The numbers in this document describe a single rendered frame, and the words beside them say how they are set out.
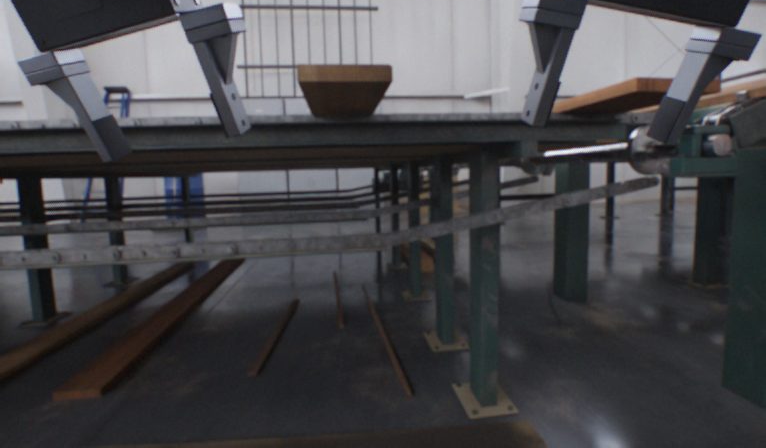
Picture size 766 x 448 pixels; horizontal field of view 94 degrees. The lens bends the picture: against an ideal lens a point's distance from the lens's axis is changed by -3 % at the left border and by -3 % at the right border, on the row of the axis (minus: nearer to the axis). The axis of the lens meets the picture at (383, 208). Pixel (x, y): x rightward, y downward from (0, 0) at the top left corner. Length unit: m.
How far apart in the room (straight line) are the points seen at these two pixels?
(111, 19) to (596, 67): 8.77
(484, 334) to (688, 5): 0.95
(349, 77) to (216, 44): 0.30
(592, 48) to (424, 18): 3.44
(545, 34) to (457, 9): 7.66
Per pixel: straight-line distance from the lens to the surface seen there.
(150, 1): 0.36
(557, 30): 0.36
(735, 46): 0.44
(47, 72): 0.44
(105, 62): 8.24
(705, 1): 0.40
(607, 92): 0.95
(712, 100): 1.56
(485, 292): 1.12
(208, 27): 0.35
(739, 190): 1.51
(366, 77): 0.62
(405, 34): 7.56
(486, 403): 1.27
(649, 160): 1.26
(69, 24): 0.40
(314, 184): 6.39
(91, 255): 1.09
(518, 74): 7.04
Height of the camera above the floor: 0.70
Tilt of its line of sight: 5 degrees down
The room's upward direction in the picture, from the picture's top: 2 degrees counter-clockwise
